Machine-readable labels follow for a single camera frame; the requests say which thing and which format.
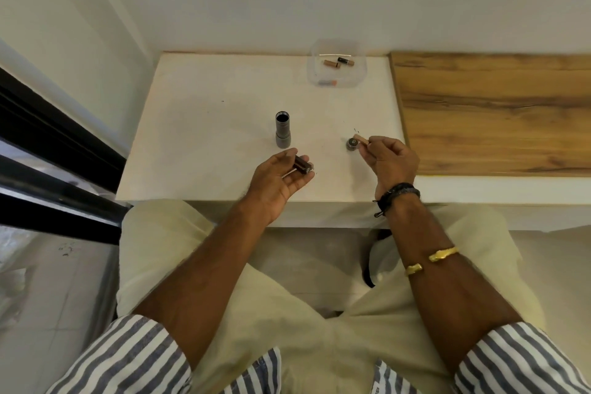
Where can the copper and black battery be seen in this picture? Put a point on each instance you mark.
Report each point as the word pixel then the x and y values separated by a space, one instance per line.
pixel 346 61

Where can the blue white striped shirt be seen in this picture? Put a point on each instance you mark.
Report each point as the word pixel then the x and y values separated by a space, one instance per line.
pixel 120 356

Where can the gold bangle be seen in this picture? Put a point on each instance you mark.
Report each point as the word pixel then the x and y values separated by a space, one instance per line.
pixel 434 257

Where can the person's right thumb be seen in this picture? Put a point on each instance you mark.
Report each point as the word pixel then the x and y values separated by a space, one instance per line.
pixel 375 141

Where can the black cylindrical battery holder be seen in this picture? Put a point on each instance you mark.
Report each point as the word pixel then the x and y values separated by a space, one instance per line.
pixel 303 164

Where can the black window frame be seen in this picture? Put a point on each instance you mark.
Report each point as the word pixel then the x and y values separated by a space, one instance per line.
pixel 51 167

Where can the person's left forearm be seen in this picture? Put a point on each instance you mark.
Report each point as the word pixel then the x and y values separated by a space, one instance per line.
pixel 207 278

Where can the grey flashlight end cap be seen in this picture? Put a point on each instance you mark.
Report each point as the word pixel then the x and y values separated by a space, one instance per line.
pixel 351 145

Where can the person's left thumb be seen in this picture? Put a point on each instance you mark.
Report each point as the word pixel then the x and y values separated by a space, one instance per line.
pixel 285 157

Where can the person's left hand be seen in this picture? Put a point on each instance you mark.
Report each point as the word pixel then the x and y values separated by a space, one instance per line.
pixel 270 186

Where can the person's right hand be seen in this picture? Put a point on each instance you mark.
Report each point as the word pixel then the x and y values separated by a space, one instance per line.
pixel 395 165

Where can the clear plastic container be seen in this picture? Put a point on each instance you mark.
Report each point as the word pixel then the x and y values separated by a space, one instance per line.
pixel 337 73

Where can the beige trousers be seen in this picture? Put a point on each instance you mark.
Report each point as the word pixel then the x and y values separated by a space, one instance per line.
pixel 323 343

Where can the grey flashlight body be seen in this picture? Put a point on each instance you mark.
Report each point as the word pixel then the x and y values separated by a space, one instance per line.
pixel 282 129

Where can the wooden board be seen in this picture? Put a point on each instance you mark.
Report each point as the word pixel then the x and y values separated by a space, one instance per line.
pixel 494 112

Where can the person's right forearm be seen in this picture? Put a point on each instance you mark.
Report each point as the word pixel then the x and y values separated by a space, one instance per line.
pixel 448 287

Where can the small orange item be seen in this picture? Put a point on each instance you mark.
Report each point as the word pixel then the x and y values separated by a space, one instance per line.
pixel 328 82

